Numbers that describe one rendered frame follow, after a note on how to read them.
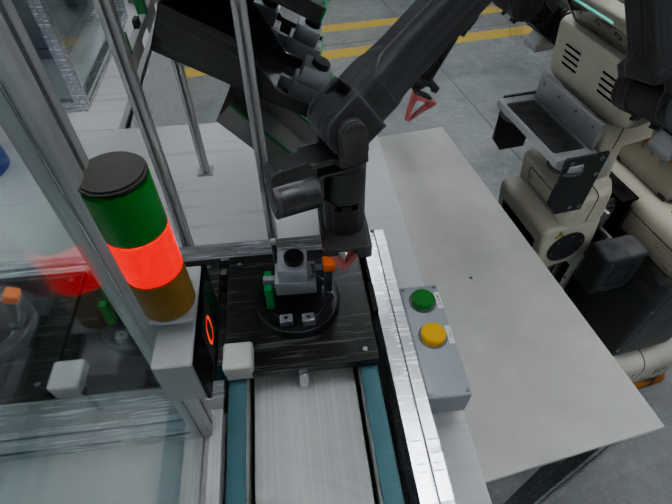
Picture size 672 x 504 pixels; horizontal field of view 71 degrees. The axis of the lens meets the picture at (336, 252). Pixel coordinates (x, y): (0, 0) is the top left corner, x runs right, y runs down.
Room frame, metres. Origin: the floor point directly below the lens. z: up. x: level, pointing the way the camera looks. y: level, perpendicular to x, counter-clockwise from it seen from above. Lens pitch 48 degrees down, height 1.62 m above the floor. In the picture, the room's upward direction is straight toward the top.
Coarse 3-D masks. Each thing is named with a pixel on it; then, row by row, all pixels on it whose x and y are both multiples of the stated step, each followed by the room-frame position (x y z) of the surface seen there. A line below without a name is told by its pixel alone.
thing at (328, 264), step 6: (324, 258) 0.47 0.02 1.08; (330, 258) 0.47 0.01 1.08; (312, 264) 0.47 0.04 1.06; (318, 264) 0.47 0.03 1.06; (324, 264) 0.46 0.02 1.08; (330, 264) 0.46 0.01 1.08; (312, 270) 0.46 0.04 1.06; (318, 270) 0.46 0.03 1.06; (324, 270) 0.46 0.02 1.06; (330, 270) 0.46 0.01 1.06; (324, 276) 0.47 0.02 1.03; (330, 276) 0.46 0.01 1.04; (324, 282) 0.47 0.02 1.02; (330, 282) 0.46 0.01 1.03; (324, 288) 0.47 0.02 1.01; (330, 288) 0.46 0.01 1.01
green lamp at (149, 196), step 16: (144, 192) 0.25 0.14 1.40; (96, 208) 0.24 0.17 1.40; (112, 208) 0.24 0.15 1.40; (128, 208) 0.24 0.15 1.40; (144, 208) 0.25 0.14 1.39; (160, 208) 0.26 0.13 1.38; (96, 224) 0.24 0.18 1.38; (112, 224) 0.24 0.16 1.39; (128, 224) 0.24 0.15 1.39; (144, 224) 0.24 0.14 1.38; (160, 224) 0.25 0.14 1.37; (112, 240) 0.24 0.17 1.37; (128, 240) 0.24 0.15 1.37; (144, 240) 0.24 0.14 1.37
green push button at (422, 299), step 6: (414, 294) 0.48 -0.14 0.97; (420, 294) 0.48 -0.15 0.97; (426, 294) 0.48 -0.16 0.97; (432, 294) 0.48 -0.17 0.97; (414, 300) 0.47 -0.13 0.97; (420, 300) 0.47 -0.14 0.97; (426, 300) 0.47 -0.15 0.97; (432, 300) 0.47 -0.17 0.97; (414, 306) 0.46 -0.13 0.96; (420, 306) 0.46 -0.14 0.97; (426, 306) 0.46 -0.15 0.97; (432, 306) 0.46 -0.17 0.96
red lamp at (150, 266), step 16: (160, 240) 0.25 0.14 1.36; (128, 256) 0.24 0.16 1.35; (144, 256) 0.24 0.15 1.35; (160, 256) 0.25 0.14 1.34; (176, 256) 0.26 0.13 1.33; (128, 272) 0.24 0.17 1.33; (144, 272) 0.24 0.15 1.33; (160, 272) 0.24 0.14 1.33; (176, 272) 0.25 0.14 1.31; (144, 288) 0.24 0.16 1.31
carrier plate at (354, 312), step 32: (256, 256) 0.57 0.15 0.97; (320, 256) 0.57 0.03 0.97; (256, 288) 0.50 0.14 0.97; (352, 288) 0.50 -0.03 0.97; (256, 320) 0.43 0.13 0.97; (352, 320) 0.43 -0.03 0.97; (256, 352) 0.37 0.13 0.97; (288, 352) 0.37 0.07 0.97; (320, 352) 0.37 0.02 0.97; (352, 352) 0.37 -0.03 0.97
